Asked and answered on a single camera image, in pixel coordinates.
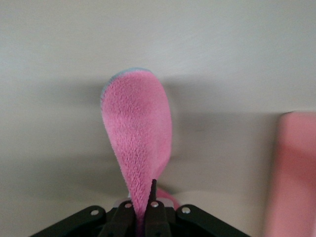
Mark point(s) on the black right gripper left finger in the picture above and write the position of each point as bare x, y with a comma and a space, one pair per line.
121, 222

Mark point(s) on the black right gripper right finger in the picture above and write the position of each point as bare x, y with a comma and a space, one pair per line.
155, 219

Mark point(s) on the pink microfibre cloth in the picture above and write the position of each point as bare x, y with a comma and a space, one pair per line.
138, 123

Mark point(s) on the pink box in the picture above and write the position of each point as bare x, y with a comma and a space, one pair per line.
296, 172

